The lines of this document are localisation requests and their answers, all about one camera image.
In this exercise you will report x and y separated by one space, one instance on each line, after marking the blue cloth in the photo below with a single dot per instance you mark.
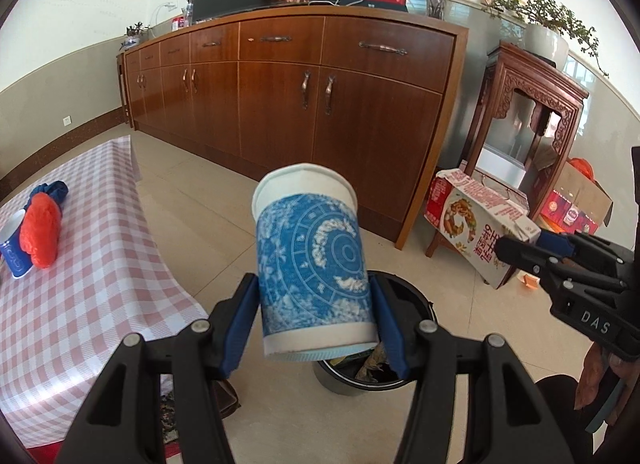
52 190

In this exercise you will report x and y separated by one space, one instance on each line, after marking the brown wooden sideboard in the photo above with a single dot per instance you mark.
280 94

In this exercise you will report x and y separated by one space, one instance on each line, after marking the orange plastic bag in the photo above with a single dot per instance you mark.
42 231

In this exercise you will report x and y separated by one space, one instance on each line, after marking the carved wooden stand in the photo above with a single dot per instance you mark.
530 74

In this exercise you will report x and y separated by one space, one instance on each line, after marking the black trash bucket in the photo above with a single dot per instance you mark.
345 379

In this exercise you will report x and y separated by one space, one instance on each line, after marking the brown cardboard box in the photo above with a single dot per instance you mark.
575 204

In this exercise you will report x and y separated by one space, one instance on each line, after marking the red and white carton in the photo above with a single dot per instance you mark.
475 224

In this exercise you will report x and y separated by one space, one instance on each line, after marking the small potted plant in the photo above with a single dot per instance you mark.
134 39

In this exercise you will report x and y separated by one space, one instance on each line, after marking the pink checkered tablecloth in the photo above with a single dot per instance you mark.
85 304

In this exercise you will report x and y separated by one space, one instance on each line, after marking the dark wooden coffee table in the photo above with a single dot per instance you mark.
230 399

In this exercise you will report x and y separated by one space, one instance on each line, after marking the glass vase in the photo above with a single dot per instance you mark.
437 1

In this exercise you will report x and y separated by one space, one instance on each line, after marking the person's right hand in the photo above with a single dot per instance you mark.
600 374

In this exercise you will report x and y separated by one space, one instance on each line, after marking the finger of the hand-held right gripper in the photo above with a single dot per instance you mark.
555 244
520 256

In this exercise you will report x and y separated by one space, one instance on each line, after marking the blue patterned paper cup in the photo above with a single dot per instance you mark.
310 254

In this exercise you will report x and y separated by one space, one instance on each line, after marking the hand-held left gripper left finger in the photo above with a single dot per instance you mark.
240 329

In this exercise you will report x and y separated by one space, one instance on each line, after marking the orange round object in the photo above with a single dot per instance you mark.
582 169

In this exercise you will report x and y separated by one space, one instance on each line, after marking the red and white canister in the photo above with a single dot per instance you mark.
178 24

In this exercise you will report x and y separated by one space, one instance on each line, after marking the large potted green plant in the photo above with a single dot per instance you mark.
545 44

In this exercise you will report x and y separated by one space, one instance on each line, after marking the red patterned rug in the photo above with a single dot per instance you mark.
167 419

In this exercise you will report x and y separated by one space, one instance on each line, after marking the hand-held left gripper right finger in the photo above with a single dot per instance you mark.
390 334

